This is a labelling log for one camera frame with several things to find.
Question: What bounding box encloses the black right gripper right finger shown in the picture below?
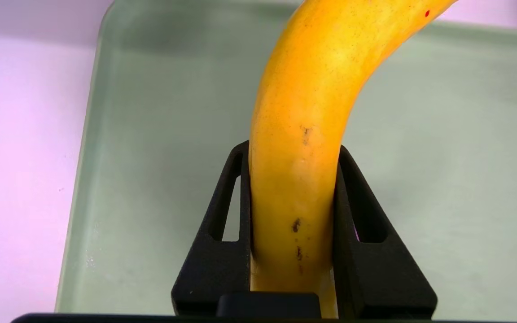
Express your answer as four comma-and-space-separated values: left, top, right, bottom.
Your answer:
333, 144, 438, 320

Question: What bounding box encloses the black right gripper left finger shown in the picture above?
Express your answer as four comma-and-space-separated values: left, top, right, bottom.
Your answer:
171, 140, 253, 317

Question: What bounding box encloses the yellow banana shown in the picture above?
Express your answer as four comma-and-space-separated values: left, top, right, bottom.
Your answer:
248, 0, 459, 319

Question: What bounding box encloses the light green plastic tray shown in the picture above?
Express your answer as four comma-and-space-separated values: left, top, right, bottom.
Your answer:
55, 0, 517, 317

